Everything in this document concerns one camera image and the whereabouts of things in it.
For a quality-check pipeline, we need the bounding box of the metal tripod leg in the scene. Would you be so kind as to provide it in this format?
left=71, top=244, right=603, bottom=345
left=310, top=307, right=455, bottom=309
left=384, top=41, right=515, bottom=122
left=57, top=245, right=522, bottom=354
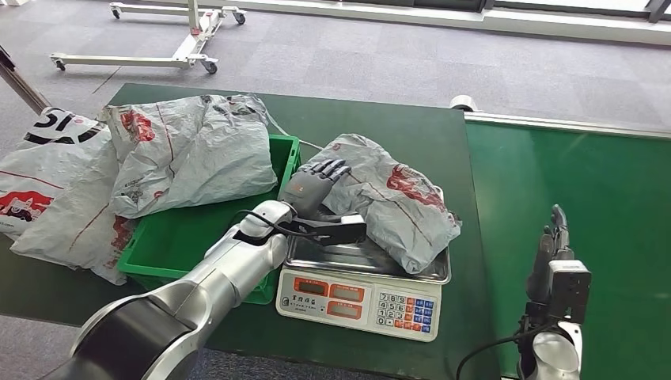
left=0, top=46, right=52, bottom=114

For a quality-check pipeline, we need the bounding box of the green plastic crate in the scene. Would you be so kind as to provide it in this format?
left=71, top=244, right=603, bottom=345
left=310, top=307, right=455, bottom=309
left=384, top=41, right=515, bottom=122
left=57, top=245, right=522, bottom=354
left=116, top=135, right=302, bottom=306

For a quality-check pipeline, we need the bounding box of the aluminium conveyor side rail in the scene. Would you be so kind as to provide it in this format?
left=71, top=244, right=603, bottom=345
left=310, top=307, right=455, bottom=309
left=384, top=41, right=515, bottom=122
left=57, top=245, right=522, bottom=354
left=464, top=111, right=671, bottom=142

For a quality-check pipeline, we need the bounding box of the black window frame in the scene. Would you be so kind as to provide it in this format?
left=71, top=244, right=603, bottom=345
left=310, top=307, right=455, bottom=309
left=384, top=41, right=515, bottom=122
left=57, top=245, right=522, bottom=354
left=335, top=0, right=671, bottom=25

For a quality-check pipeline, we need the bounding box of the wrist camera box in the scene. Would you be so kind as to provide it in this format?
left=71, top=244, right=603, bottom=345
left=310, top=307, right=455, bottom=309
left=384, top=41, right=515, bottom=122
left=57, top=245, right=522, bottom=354
left=298, top=214, right=369, bottom=247
left=547, top=260, right=593, bottom=325

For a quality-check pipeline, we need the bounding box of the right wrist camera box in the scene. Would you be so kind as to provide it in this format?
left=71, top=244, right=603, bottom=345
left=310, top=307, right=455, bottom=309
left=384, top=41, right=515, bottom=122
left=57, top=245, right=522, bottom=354
left=547, top=260, right=593, bottom=325

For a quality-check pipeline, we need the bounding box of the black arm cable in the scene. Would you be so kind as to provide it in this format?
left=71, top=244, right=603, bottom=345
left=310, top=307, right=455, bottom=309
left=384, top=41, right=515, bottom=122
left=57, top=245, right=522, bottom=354
left=230, top=209, right=318, bottom=240
left=455, top=322, right=554, bottom=380

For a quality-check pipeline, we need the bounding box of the large grey mailer package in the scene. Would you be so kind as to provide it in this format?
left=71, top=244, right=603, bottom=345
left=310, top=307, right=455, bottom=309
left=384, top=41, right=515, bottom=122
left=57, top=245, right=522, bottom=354
left=99, top=93, right=325, bottom=220

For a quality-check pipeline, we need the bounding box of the white mailer package black print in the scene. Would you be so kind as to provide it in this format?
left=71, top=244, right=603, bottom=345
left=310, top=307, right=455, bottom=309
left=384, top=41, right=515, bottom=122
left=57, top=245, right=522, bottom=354
left=0, top=107, right=136, bottom=287

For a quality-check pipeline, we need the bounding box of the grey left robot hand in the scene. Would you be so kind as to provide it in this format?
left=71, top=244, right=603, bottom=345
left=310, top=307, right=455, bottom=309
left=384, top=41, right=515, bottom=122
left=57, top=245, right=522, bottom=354
left=280, top=158, right=352, bottom=222

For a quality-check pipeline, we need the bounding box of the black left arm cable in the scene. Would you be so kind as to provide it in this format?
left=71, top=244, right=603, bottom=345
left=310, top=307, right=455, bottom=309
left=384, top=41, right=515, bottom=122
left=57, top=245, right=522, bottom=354
left=230, top=209, right=318, bottom=240

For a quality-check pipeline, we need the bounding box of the white wheeled stand frame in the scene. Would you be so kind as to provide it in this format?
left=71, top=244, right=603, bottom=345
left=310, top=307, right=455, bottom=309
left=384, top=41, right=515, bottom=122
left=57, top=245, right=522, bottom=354
left=49, top=0, right=248, bottom=75

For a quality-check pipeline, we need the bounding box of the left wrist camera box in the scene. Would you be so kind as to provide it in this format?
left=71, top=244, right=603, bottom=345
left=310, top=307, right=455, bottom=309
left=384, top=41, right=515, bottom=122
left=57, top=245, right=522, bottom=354
left=298, top=214, right=369, bottom=247

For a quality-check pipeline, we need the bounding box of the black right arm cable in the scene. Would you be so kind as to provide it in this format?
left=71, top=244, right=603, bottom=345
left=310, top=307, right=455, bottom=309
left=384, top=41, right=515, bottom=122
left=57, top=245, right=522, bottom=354
left=455, top=322, right=554, bottom=380

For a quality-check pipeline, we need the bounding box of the small grey mailer package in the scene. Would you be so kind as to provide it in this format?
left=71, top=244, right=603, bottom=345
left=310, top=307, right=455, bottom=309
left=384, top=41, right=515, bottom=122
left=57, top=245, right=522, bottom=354
left=301, top=133, right=463, bottom=276

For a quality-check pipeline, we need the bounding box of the green conveyor belt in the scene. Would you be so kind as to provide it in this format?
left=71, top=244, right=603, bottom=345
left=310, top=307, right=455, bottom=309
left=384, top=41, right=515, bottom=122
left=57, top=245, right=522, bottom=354
left=465, top=121, right=671, bottom=380

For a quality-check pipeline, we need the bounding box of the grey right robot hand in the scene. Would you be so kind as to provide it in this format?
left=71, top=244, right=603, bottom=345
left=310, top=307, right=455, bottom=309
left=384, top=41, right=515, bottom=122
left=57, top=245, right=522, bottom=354
left=526, top=204, right=575, bottom=306

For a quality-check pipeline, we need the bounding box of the white conveyor roller end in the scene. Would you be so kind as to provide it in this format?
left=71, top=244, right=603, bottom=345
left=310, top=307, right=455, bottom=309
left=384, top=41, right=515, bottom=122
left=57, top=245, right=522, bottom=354
left=449, top=94, right=479, bottom=112

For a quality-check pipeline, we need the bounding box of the electronic weighing scale steel tray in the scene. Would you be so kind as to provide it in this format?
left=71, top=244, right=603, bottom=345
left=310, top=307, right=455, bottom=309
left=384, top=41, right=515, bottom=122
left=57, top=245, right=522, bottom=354
left=275, top=230, right=453, bottom=344

